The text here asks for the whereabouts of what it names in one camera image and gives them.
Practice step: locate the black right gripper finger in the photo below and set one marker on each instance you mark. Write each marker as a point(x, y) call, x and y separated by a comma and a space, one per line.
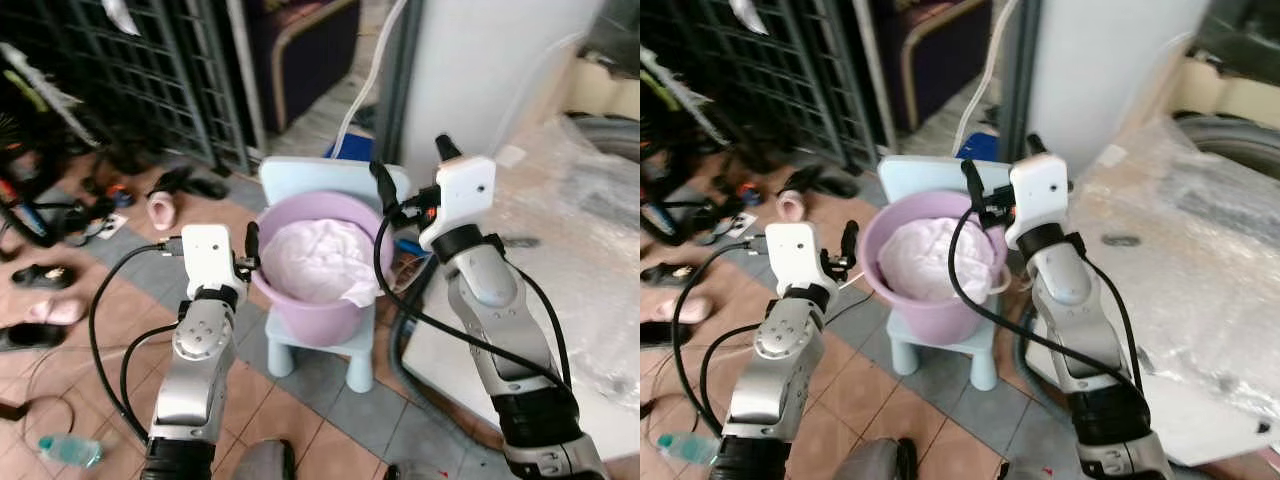
point(385, 186)
point(448, 148)
point(973, 182)
point(1036, 145)

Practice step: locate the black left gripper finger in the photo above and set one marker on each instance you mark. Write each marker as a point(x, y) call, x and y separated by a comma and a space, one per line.
point(252, 245)
point(851, 242)

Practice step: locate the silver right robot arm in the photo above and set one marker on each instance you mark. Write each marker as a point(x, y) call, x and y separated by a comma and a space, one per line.
point(1085, 340)
point(510, 340)

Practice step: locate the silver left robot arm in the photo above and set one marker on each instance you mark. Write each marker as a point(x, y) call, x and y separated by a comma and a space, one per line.
point(775, 380)
point(195, 380)

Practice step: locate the blue plastic item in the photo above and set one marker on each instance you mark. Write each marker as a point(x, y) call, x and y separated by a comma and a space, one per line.
point(350, 150)
point(978, 150)

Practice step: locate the light blue plastic stool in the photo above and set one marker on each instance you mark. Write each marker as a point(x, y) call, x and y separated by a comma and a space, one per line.
point(300, 178)
point(920, 175)

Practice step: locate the black shoe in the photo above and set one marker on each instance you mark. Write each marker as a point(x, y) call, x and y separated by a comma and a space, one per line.
point(195, 183)
point(825, 180)

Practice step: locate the white cloth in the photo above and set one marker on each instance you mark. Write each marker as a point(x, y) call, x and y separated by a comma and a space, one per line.
point(320, 260)
point(930, 255)

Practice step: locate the purple plastic bucket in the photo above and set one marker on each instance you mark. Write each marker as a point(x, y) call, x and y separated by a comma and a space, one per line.
point(940, 315)
point(310, 320)

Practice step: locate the dark purple armchair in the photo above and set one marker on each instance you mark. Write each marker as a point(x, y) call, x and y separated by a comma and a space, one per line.
point(300, 60)
point(940, 55)

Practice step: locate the pale pink slipper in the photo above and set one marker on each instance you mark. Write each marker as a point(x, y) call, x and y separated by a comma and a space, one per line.
point(685, 308)
point(58, 311)

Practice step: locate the black tyre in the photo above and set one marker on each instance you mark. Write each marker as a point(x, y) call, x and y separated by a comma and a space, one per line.
point(1235, 135)
point(610, 130)

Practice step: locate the black sandal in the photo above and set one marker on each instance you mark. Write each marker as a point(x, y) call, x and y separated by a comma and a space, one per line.
point(42, 276)
point(672, 274)

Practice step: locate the clear plastic sheet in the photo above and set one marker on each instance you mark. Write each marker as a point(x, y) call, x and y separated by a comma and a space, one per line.
point(580, 250)
point(1200, 270)

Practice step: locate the black slipper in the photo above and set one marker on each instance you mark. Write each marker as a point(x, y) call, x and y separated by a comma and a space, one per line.
point(655, 333)
point(30, 336)

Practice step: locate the grey robot leg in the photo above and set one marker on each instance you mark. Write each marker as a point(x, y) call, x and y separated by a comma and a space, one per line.
point(875, 460)
point(265, 462)

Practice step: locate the dark metal grid gate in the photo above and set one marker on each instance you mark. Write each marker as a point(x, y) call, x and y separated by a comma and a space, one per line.
point(150, 70)
point(770, 60)

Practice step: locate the bicycle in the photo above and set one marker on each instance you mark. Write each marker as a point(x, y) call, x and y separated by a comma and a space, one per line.
point(665, 90)
point(30, 100)

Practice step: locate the clear plastic water bottle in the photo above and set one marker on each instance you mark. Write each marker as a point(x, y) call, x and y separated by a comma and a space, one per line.
point(690, 448)
point(70, 451)

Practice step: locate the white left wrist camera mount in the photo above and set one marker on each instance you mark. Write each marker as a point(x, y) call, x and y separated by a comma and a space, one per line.
point(795, 255)
point(208, 258)

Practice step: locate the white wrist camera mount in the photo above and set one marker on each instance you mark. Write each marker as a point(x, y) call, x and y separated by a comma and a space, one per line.
point(1038, 195)
point(208, 258)
point(460, 195)
point(795, 255)

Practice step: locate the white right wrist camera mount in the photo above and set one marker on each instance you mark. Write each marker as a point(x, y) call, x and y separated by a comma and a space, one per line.
point(460, 195)
point(1038, 195)

